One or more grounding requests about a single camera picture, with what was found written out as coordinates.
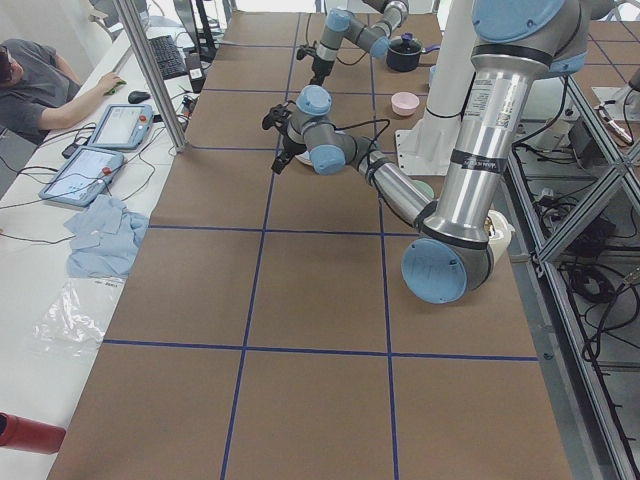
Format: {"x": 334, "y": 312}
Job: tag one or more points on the clear plastic bag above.
{"x": 80, "y": 315}

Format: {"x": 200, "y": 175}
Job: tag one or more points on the teach pendant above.
{"x": 122, "y": 127}
{"x": 83, "y": 177}

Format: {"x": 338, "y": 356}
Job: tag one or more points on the black computer mouse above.
{"x": 137, "y": 97}

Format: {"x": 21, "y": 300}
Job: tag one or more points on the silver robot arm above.
{"x": 342, "y": 24}
{"x": 512, "y": 45}

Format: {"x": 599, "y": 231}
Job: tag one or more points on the seated person grey shirt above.
{"x": 40, "y": 92}

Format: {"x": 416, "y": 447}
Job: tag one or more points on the dark blue pot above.
{"x": 404, "y": 52}

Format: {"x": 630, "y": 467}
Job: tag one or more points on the cream toaster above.
{"x": 500, "y": 233}

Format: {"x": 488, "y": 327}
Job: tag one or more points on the aluminium frame post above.
{"x": 130, "y": 19}

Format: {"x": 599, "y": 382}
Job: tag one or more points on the green bowl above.
{"x": 425, "y": 188}

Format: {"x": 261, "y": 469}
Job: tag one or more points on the lower teach pendant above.
{"x": 83, "y": 177}

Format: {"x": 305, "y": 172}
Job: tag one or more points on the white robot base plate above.
{"x": 422, "y": 154}

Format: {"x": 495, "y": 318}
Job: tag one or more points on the blue plate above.
{"x": 304, "y": 159}

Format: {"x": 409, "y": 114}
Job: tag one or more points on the red bottle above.
{"x": 24, "y": 434}

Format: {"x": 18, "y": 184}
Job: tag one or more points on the pink bowl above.
{"x": 404, "y": 103}

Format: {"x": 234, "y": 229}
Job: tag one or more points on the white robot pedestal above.
{"x": 450, "y": 79}

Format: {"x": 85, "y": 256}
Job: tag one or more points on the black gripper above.
{"x": 318, "y": 66}
{"x": 289, "y": 143}

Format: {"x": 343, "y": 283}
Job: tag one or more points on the upper teach pendant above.
{"x": 122, "y": 127}

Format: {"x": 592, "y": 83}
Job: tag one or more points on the light blue cloth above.
{"x": 106, "y": 239}

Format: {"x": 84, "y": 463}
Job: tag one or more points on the black keyboard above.
{"x": 168, "y": 57}

